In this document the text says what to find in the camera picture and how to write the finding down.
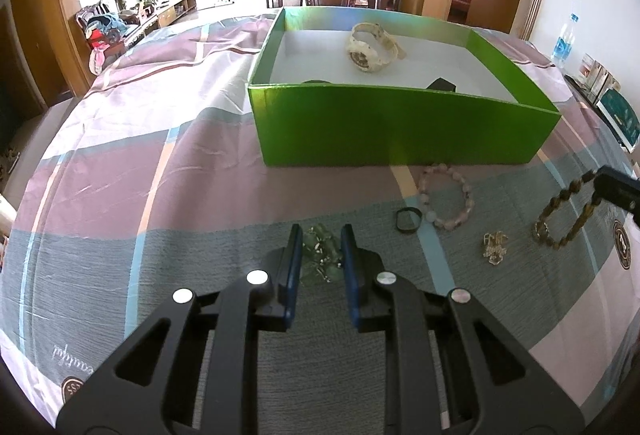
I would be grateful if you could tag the gold charm pendant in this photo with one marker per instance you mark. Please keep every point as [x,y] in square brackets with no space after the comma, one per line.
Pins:
[495,252]

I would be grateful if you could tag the plaid tablecloth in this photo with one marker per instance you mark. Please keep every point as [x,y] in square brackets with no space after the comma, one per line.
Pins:
[150,165]

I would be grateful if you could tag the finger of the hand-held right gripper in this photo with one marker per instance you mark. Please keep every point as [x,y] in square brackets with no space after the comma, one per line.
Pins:
[617,187]

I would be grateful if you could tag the green cardboard box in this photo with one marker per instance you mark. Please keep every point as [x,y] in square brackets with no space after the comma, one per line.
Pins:
[390,125]

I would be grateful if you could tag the wooden television cabinet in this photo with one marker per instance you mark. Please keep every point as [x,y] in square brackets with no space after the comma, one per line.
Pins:
[165,12]

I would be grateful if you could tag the wooden armchair with clothes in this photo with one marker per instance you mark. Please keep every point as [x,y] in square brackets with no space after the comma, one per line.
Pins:
[107,27]

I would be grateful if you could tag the silver bangle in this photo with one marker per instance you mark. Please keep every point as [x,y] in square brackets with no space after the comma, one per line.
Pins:
[316,82]

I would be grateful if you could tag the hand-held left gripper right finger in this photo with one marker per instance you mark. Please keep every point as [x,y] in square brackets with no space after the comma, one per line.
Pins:
[350,275]

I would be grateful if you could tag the plastic water bottle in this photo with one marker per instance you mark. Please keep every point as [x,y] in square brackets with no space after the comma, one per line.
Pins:
[564,45]

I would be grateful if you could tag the white wrist watch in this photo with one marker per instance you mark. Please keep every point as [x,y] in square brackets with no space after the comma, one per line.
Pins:
[365,57]

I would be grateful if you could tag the black wrist watch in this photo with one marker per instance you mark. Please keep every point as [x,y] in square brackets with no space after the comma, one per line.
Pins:
[441,86]

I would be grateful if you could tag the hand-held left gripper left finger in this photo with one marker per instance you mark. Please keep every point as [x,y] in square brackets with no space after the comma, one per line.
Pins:
[292,275]

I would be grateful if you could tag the small printed boxes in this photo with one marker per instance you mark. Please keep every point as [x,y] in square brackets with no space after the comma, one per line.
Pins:
[595,77]

